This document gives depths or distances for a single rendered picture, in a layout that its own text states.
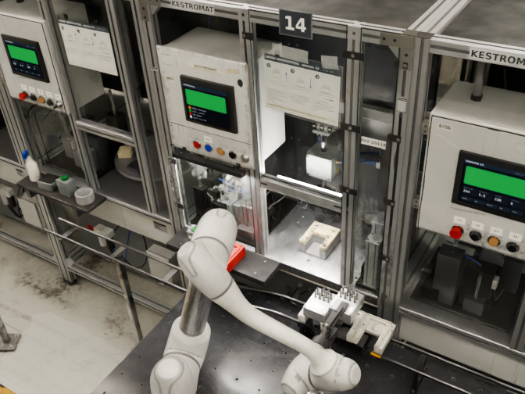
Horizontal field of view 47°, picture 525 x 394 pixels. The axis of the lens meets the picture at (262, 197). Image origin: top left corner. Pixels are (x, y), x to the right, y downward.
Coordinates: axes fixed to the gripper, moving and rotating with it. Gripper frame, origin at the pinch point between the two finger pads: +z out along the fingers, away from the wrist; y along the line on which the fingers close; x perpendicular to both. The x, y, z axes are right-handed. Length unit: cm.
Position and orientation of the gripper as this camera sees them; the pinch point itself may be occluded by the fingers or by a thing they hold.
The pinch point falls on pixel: (341, 313)
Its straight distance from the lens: 240.3
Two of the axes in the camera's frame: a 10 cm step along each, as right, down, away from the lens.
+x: -8.5, -2.8, 4.5
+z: 5.2, -5.3, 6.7
